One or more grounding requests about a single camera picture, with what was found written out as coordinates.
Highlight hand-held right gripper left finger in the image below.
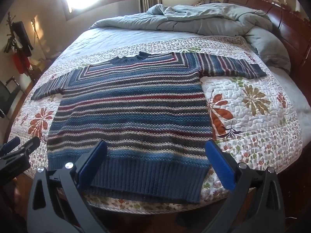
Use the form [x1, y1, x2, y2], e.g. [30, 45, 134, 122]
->
[26, 139, 110, 233]

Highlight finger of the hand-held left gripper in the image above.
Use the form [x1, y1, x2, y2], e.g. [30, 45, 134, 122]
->
[0, 136, 41, 185]
[0, 136, 21, 156]

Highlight black chair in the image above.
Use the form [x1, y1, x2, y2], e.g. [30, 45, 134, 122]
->
[0, 76, 22, 118]

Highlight red cloth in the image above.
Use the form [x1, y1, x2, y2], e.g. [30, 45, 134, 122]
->
[12, 53, 31, 75]

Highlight colourful cloth pile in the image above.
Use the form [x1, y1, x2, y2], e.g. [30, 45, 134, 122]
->
[192, 0, 225, 7]

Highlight floral quilted bedspread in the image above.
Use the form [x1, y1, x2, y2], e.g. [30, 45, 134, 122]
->
[7, 27, 304, 211]

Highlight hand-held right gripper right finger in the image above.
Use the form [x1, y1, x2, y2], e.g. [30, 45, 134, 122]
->
[205, 139, 285, 233]

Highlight grey duvet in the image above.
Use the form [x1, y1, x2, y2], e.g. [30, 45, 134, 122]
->
[89, 3, 292, 74]

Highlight striped knitted sweater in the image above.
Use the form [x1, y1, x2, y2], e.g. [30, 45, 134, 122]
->
[30, 52, 268, 204]

